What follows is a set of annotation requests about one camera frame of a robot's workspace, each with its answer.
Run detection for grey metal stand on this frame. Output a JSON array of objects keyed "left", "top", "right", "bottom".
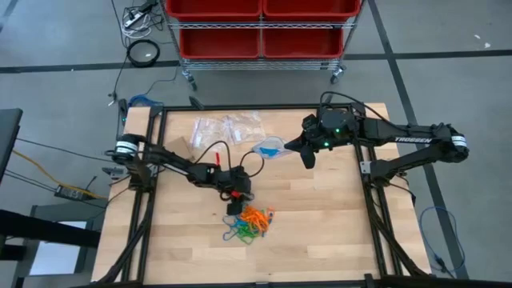
[{"left": 11, "top": 202, "right": 106, "bottom": 288}]

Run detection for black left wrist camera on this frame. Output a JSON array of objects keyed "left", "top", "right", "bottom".
[{"left": 230, "top": 166, "right": 253, "bottom": 187}]

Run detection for chrome wire shelf cart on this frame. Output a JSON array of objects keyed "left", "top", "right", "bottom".
[{"left": 158, "top": 0, "right": 364, "bottom": 86}]

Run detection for black round floor ring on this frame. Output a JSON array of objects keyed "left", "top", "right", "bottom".
[{"left": 126, "top": 38, "right": 161, "bottom": 68}]

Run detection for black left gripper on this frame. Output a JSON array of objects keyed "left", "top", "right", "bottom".
[{"left": 215, "top": 166, "right": 256, "bottom": 218}]

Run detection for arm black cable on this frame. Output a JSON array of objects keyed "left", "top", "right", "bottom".
[
  {"left": 318, "top": 90, "right": 403, "bottom": 131},
  {"left": 198, "top": 139, "right": 266, "bottom": 180}
]

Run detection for black device green light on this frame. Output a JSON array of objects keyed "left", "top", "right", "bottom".
[{"left": 117, "top": 98, "right": 130, "bottom": 129}]

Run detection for cart caster wheel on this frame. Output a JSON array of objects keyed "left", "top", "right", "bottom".
[
  {"left": 182, "top": 70, "right": 199, "bottom": 92},
  {"left": 330, "top": 66, "right": 346, "bottom": 85}
]

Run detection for black beam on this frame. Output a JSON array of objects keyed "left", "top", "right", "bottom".
[{"left": 0, "top": 209, "right": 102, "bottom": 250}]

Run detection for black aluminium table frame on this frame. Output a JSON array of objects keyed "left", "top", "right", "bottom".
[{"left": 94, "top": 102, "right": 433, "bottom": 288}]

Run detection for coiled blue cable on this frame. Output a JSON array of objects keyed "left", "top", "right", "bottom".
[{"left": 127, "top": 94, "right": 165, "bottom": 109}]

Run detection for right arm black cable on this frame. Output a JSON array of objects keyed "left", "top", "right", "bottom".
[{"left": 318, "top": 90, "right": 403, "bottom": 131}]

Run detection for white power strip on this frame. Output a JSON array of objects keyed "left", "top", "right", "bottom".
[{"left": 122, "top": 11, "right": 144, "bottom": 28}]

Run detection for blue rubber bands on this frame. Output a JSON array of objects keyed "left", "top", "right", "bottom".
[{"left": 222, "top": 210, "right": 275, "bottom": 242}]

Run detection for red plastic bin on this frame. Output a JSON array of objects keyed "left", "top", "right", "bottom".
[
  {"left": 262, "top": 27, "right": 345, "bottom": 60},
  {"left": 165, "top": 0, "right": 263, "bottom": 22},
  {"left": 262, "top": 0, "right": 362, "bottom": 22},
  {"left": 178, "top": 27, "right": 262, "bottom": 60}
]

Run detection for black power adapter box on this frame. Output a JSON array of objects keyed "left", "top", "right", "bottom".
[{"left": 54, "top": 183, "right": 96, "bottom": 202}]

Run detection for thin black floor cable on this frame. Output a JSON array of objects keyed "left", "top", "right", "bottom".
[{"left": 15, "top": 138, "right": 119, "bottom": 165}]

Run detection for white cable bundle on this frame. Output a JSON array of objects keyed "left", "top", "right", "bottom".
[{"left": 119, "top": 3, "right": 166, "bottom": 40}]

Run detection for looped blue floor cable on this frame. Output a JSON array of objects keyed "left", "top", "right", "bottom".
[{"left": 418, "top": 205, "right": 467, "bottom": 278}]

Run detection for grey metal clamp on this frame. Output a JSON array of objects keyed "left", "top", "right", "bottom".
[{"left": 101, "top": 166, "right": 130, "bottom": 180}]

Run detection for black desk top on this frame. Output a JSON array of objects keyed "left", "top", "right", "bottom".
[{"left": 0, "top": 107, "right": 24, "bottom": 185}]

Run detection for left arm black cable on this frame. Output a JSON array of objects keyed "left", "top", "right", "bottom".
[{"left": 198, "top": 139, "right": 266, "bottom": 180}]

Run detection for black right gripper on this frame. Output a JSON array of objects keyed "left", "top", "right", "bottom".
[{"left": 284, "top": 107, "right": 359, "bottom": 170}]

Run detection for yellow floor cable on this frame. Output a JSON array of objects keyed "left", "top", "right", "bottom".
[{"left": 11, "top": 150, "right": 109, "bottom": 200}]

